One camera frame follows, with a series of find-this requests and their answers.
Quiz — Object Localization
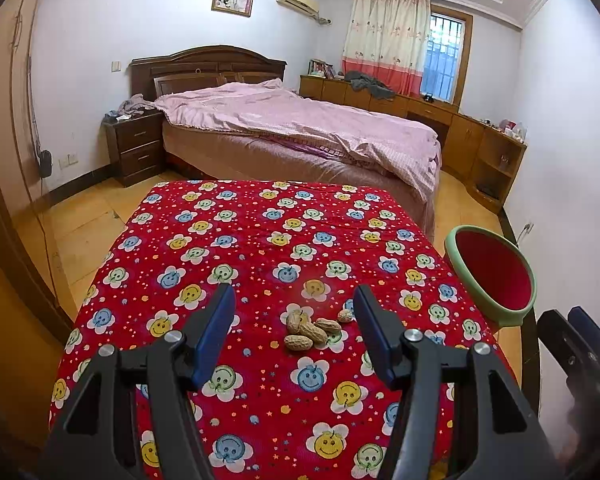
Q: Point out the red bin with green rim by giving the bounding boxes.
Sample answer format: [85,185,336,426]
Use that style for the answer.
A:
[444,225,537,333]

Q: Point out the thin hanging cable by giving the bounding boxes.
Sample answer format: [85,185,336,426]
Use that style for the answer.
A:
[10,10,56,301]

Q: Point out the bed with pink blanket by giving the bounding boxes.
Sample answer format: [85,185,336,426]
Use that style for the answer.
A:
[152,79,442,201]

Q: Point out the dark wooden headboard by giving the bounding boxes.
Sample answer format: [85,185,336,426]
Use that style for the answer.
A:
[130,45,287,103]

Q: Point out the wooden corner shelf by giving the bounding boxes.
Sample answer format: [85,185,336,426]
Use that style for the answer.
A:
[467,122,528,213]

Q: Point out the dark wooden nightstand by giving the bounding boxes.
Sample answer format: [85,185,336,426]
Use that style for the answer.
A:
[103,110,167,188]

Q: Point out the red smiley flower blanket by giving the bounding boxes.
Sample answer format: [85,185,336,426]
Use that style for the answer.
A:
[47,180,518,480]

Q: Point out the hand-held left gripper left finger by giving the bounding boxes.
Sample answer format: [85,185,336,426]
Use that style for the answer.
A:
[42,283,237,480]

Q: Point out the wall air conditioner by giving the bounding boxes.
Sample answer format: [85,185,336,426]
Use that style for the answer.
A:
[276,0,321,17]

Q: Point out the light wooden wardrobe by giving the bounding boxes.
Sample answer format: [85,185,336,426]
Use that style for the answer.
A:
[0,0,76,341]

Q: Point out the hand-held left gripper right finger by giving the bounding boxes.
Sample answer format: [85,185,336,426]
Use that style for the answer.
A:
[353,285,563,480]

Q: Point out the dark grey clothes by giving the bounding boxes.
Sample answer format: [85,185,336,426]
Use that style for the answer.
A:
[344,71,396,100]

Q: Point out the barred window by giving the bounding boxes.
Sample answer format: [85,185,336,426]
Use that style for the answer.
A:
[422,5,473,106]

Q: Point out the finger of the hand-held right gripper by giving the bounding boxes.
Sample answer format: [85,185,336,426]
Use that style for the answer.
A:
[567,306,600,351]
[536,310,588,381]

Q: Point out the cream and pink curtain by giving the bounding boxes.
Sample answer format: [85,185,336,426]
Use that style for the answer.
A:
[342,0,431,96]

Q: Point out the pink crumpled clothes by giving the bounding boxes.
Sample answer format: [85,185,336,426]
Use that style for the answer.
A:
[117,94,156,115]

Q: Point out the bed mattress base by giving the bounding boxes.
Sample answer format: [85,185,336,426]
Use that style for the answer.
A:
[161,120,436,241]

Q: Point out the long light wooden cabinet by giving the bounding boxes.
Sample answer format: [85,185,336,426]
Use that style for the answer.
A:
[299,75,486,178]

